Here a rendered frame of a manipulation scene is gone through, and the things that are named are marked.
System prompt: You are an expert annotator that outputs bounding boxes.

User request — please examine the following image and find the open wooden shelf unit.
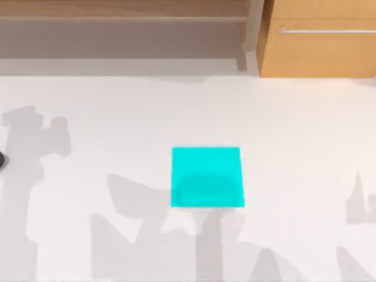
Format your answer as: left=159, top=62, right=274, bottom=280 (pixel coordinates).
left=0, top=0, right=264, bottom=72

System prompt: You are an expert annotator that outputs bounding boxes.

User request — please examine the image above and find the light wooden cupboard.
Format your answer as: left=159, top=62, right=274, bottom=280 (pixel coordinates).
left=256, top=0, right=376, bottom=78

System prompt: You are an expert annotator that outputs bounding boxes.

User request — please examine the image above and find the flat cyan square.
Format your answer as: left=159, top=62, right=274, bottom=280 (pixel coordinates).
left=171, top=146, right=246, bottom=209

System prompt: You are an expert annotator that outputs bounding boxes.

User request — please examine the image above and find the long metal handle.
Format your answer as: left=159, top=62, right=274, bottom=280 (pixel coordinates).
left=278, top=28, right=376, bottom=35

